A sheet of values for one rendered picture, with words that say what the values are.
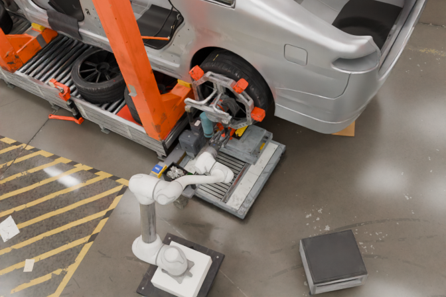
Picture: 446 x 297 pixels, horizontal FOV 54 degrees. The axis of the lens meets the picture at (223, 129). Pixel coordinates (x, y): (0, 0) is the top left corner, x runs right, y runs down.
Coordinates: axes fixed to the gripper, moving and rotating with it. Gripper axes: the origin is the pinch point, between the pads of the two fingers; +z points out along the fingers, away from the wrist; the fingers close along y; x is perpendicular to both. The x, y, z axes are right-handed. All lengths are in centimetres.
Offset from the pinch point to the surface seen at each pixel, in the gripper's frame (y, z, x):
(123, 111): -133, 10, -56
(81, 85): -175, 4, -33
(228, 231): 17, -41, -83
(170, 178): -31, -43, -30
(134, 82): -65, -17, 40
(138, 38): -60, -4, 74
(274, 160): 21, 36, -75
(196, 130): -47, 15, -44
